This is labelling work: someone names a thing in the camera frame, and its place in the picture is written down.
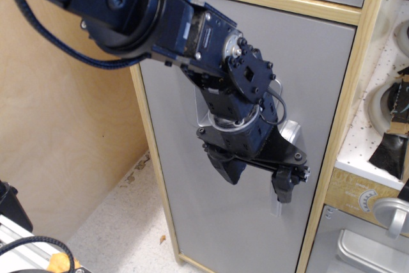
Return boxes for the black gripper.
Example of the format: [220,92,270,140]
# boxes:
[197,98,309,203]

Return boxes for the grey toy fridge door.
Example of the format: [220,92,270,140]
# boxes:
[141,0,355,272]

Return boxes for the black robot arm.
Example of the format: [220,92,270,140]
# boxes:
[15,0,309,203]

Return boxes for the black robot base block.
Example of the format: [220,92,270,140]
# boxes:
[1,182,33,232]

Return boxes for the silver ice dispenser panel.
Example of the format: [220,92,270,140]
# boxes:
[194,79,287,132]

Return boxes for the grey oven door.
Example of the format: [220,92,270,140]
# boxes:
[306,205,408,273]

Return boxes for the silver oven knob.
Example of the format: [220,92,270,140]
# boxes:
[373,198,408,239]

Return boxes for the orange object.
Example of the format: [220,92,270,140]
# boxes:
[47,253,70,273]

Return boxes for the silver fridge door handle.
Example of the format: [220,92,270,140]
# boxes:
[270,120,302,217]

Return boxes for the wooden toy kitchen frame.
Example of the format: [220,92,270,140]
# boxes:
[128,0,409,273]

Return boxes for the aluminium rail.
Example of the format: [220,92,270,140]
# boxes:
[0,214,88,273]

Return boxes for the black braided base cable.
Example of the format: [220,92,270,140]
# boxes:
[0,235,77,273]

